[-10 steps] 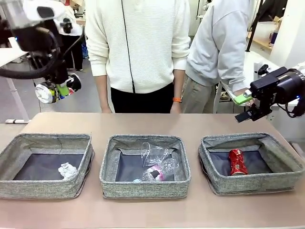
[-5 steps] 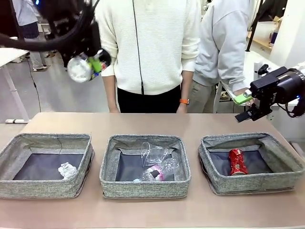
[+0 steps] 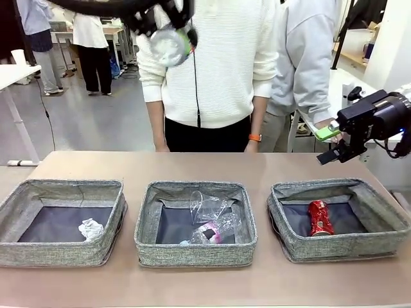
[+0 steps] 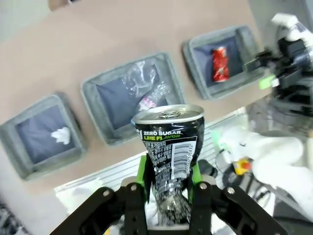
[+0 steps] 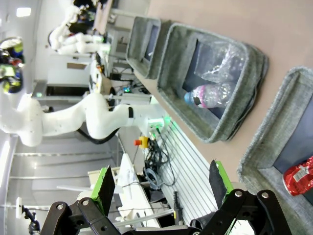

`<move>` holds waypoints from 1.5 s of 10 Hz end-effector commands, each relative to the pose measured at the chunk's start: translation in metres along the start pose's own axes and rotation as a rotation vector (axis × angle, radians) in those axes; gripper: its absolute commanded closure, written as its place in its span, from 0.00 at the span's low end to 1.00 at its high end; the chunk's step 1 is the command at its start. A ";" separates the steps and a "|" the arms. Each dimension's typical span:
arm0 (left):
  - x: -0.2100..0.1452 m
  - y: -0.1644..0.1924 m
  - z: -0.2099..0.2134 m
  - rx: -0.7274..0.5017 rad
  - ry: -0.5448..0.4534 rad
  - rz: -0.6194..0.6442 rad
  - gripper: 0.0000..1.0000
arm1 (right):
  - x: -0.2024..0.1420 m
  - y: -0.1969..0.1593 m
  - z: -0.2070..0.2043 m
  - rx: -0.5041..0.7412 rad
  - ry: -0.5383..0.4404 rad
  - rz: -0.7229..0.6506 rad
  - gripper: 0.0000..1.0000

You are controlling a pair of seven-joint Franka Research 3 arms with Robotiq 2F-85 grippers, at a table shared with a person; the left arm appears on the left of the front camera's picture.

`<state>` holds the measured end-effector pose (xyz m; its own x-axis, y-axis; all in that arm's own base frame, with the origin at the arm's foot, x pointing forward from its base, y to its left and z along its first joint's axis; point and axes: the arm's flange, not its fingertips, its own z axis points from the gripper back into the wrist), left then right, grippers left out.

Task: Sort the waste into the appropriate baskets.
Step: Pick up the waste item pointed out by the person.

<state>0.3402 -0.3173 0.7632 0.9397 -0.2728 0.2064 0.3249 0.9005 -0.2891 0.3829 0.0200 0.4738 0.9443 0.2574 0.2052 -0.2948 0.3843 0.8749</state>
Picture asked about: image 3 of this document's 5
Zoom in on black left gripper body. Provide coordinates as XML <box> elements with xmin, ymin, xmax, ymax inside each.
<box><xmin>123</xmin><ymin>0</ymin><xmax>197</xmax><ymax>41</ymax></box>

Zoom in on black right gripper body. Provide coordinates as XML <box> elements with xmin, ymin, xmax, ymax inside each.
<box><xmin>336</xmin><ymin>89</ymin><xmax>411</xmax><ymax>162</ymax></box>

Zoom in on clear plastic container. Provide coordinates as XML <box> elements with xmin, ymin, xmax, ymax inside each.
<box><xmin>150</xmin><ymin>28</ymin><xmax>191</xmax><ymax>68</ymax></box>

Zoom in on crushed red can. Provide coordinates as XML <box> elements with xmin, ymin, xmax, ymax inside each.
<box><xmin>308</xmin><ymin>200</ymin><xmax>335</xmax><ymax>237</ymax></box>

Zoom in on plastic bottle pink label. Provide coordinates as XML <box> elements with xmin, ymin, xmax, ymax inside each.
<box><xmin>179</xmin><ymin>213</ymin><xmax>240</xmax><ymax>246</ymax></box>

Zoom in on white paper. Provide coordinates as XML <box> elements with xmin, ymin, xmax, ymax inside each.
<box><xmin>78</xmin><ymin>218</ymin><xmax>105</xmax><ymax>242</ymax></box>

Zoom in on white sweater person right forearm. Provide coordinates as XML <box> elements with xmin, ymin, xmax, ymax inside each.
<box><xmin>146</xmin><ymin>99</ymin><xmax>170</xmax><ymax>147</ymax></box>

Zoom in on white sweater person left forearm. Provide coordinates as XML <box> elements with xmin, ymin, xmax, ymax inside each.
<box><xmin>249</xmin><ymin>94</ymin><xmax>270</xmax><ymax>137</ymax></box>

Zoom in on grey hoodie person left hand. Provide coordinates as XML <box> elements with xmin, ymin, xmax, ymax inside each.
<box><xmin>315</xmin><ymin>117</ymin><xmax>338</xmax><ymax>133</ymax></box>

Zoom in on person in white sweater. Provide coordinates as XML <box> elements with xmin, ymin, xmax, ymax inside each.
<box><xmin>136</xmin><ymin>0</ymin><xmax>280</xmax><ymax>153</ymax></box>

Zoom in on background work desk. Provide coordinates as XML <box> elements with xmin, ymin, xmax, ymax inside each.
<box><xmin>48</xmin><ymin>21</ymin><xmax>129</xmax><ymax>81</ymax></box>

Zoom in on white device black knob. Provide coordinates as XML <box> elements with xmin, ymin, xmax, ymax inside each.
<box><xmin>342</xmin><ymin>82</ymin><xmax>367</xmax><ymax>108</ymax></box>

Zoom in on white table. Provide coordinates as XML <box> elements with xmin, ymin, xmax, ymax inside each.
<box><xmin>287</xmin><ymin>67</ymin><xmax>405</xmax><ymax>154</ymax></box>

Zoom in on person in white shirt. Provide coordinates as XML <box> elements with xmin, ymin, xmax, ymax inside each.
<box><xmin>71</xmin><ymin>11</ymin><xmax>114</xmax><ymax>96</ymax></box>

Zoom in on dark blue bottle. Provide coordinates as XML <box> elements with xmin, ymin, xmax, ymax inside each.
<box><xmin>362</xmin><ymin>43</ymin><xmax>375</xmax><ymax>64</ymax></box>

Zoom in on wooden shelf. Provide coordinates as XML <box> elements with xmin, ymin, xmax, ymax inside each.
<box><xmin>332</xmin><ymin>41</ymin><xmax>369</xmax><ymax>69</ymax></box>

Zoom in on black stand pole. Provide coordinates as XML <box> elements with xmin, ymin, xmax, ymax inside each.
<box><xmin>330</xmin><ymin>0</ymin><xmax>353</xmax><ymax>71</ymax></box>

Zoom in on person in grey hoodie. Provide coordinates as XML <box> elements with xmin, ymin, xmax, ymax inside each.
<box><xmin>256</xmin><ymin>0</ymin><xmax>347</xmax><ymax>153</ymax></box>

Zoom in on grey fabric basket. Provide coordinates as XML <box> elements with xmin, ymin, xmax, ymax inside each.
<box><xmin>266</xmin><ymin>178</ymin><xmax>411</xmax><ymax>264</ymax></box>
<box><xmin>0</xmin><ymin>178</ymin><xmax>128</xmax><ymax>268</ymax></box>
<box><xmin>134</xmin><ymin>181</ymin><xmax>259</xmax><ymax>267</ymax></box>

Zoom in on person in blue shirt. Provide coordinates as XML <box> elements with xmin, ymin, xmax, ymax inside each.
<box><xmin>15</xmin><ymin>0</ymin><xmax>64</xmax><ymax>96</ymax></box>

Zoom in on white paper cup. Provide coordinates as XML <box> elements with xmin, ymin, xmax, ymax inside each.
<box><xmin>10</xmin><ymin>49</ymin><xmax>26</xmax><ymax>67</ymax></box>

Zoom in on white desk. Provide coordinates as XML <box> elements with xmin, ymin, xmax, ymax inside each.
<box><xmin>0</xmin><ymin>64</ymin><xmax>43</xmax><ymax>167</ymax></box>

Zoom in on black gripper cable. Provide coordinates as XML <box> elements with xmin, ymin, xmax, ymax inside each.
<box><xmin>372</xmin><ymin>126</ymin><xmax>411</xmax><ymax>160</ymax></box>

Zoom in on black hanging cable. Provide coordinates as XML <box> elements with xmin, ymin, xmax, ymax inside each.
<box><xmin>191</xmin><ymin>47</ymin><xmax>202</xmax><ymax>129</ymax></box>

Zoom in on thin black floor cable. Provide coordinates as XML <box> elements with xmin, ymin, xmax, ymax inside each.
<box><xmin>34</xmin><ymin>75</ymin><xmax>57</xmax><ymax>151</ymax></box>

